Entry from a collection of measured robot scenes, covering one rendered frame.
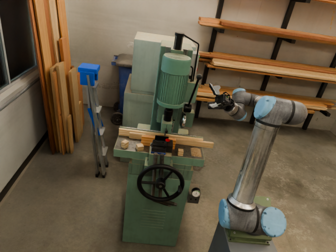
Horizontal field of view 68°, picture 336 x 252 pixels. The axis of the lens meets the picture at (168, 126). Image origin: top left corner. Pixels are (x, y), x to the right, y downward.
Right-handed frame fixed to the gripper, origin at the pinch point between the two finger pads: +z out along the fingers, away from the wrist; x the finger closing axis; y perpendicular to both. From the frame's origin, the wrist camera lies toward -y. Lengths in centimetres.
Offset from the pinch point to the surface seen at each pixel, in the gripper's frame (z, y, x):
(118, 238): -29, -108, 85
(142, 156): 7, -46, 34
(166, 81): 21.8, -14.5, -3.1
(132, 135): 11, -56, 19
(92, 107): 15, -118, -21
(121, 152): 18, -54, 34
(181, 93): 9.9, -12.6, 0.3
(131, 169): 6, -58, 42
